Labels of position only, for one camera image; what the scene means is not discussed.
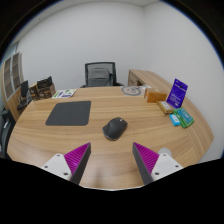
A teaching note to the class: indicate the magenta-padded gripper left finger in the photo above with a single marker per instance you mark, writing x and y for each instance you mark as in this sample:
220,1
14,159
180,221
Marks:
77,159

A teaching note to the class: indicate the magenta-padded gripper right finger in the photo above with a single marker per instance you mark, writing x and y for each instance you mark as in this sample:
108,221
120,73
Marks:
147,159

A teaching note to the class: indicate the black computer mouse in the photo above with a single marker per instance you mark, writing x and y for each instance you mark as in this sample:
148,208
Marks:
115,128

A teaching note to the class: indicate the dark grey mouse pad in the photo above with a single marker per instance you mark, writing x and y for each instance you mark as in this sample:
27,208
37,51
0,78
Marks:
68,113

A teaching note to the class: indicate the small blue packet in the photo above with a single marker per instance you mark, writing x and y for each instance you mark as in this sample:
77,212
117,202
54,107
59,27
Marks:
174,119

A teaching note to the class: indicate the small tan box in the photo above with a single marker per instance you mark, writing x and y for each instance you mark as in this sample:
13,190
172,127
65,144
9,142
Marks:
165,107

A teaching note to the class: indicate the green packet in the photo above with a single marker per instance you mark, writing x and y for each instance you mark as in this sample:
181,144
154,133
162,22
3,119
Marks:
185,117

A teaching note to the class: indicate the orange-brown cardboard box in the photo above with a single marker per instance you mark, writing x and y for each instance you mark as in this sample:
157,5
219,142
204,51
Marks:
155,96

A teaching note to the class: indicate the white printed leaflet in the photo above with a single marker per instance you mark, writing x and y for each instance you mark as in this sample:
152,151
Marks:
64,93

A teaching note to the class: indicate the purple card package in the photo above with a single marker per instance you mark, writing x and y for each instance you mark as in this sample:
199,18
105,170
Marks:
177,93

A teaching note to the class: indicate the brown printed cardboard box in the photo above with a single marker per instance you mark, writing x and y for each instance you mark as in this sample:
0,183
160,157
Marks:
46,93

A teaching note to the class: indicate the large black padded chair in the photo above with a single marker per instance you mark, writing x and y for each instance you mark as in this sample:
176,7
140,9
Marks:
6,130

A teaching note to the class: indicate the small dark cardboard box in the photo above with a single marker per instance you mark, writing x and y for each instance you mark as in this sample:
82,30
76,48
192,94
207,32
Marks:
33,92

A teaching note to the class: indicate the black printed box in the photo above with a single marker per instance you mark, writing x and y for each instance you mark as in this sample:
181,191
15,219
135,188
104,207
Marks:
44,83

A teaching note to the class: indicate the wooden side desk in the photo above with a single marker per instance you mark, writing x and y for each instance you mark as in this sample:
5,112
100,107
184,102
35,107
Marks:
140,76

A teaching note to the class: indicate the grey backpack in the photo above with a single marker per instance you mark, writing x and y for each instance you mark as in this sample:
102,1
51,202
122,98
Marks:
99,77

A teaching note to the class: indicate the small black swivel chair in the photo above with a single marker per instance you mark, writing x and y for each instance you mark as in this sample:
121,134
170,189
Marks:
24,90

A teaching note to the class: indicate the black mesh office chair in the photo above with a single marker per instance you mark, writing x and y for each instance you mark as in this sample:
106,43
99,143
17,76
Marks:
115,71

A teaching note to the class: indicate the wooden shelf unit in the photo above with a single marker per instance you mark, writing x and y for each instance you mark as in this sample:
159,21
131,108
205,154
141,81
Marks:
11,76

